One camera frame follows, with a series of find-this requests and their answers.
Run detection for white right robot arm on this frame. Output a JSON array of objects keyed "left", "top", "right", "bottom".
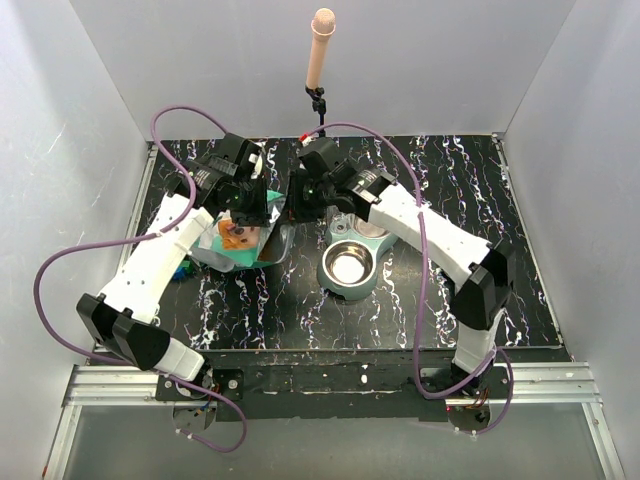
[{"left": 286, "top": 137, "right": 516, "bottom": 398}]

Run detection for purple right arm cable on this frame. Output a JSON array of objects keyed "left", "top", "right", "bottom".
[{"left": 299, "top": 122, "right": 513, "bottom": 434}]

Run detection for black tripod stand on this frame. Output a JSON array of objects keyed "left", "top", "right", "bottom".
[{"left": 305, "top": 87, "right": 327, "bottom": 137}]

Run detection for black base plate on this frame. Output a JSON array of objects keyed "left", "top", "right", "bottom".
[{"left": 156, "top": 350, "right": 448, "bottom": 422}]

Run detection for beige microphone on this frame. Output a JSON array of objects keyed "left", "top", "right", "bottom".
[{"left": 305, "top": 8, "right": 336, "bottom": 90}]

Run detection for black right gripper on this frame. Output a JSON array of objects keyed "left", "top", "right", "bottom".
[{"left": 278, "top": 169, "right": 334, "bottom": 224}]

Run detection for teal double pet bowl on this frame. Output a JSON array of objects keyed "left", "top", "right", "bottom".
[{"left": 317, "top": 207, "right": 398, "bottom": 302}]

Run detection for green pet food bag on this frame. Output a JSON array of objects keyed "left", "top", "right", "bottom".
[{"left": 191, "top": 190, "right": 295, "bottom": 273}]

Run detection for aluminium rail frame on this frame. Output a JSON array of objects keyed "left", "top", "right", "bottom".
[{"left": 42, "top": 362, "right": 625, "bottom": 479}]

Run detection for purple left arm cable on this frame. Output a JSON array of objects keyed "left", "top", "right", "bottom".
[{"left": 32, "top": 104, "right": 249, "bottom": 453}]

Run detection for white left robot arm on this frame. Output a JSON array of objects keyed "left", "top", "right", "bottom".
[{"left": 76, "top": 133, "right": 271, "bottom": 400}]

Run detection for blue toy block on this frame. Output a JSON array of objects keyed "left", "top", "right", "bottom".
[{"left": 172, "top": 259, "right": 198, "bottom": 281}]

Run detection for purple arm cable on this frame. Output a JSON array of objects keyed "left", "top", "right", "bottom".
[
  {"left": 32, "top": 104, "right": 249, "bottom": 453},
  {"left": 299, "top": 122, "right": 513, "bottom": 434}
]

